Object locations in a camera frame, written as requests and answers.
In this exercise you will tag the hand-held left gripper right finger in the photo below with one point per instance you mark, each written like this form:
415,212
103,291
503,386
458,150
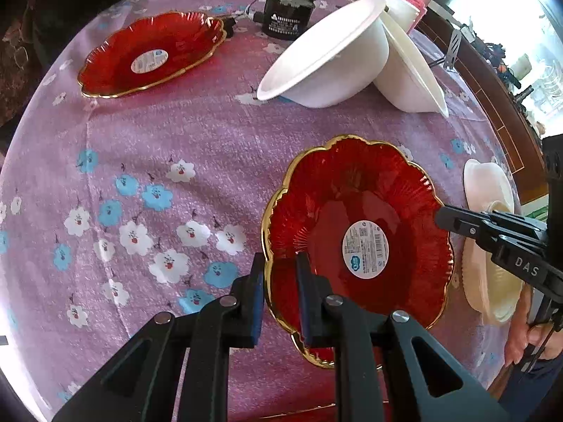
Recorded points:
305,307

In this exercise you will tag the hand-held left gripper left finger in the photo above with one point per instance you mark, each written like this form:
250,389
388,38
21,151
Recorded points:
257,307

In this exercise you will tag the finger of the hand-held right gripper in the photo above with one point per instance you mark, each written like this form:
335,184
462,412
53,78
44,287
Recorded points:
466,226
523,224

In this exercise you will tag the cream paper bowl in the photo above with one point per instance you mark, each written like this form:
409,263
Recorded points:
479,281
484,180

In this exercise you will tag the red glass plate gold rim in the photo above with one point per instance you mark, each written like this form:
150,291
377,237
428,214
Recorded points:
334,211
176,39

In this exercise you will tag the person's right hand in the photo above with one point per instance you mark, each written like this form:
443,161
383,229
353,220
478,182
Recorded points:
519,329

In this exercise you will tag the brown brick-pattern cabinet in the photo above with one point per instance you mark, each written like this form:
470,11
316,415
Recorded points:
492,110

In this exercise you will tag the white paper bowl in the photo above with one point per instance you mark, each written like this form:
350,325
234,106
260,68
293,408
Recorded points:
334,61
409,79

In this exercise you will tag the pile of dark tools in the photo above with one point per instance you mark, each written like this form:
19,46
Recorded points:
497,57

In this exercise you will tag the grey phone stand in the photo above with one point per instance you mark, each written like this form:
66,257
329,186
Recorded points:
453,48

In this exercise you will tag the purple floral tablecloth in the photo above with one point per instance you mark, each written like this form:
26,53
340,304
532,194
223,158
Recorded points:
154,149

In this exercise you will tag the bright window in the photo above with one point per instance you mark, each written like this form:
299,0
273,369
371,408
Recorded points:
506,4

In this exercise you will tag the white plastic container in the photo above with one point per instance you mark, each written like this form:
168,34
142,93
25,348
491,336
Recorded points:
400,9

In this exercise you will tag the black motor with clear dome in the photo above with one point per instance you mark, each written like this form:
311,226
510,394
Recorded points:
283,17

